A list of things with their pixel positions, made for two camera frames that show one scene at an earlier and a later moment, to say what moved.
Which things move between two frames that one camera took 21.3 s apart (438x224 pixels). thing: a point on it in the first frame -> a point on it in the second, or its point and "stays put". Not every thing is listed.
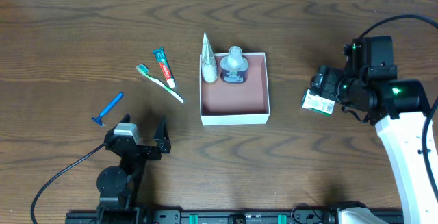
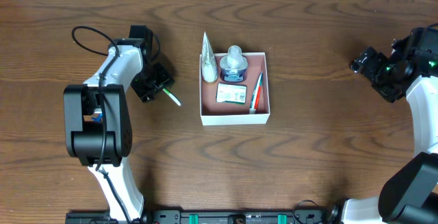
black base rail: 194,217 stays put
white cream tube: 209,70 stays put
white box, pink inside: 246,103 stays put
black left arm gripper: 144,149 -> 155,84
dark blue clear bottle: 234,67 stays put
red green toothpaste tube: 164,64 -> 256,92
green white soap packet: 317,103 -> 231,93
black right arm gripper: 324,84 -> 361,64
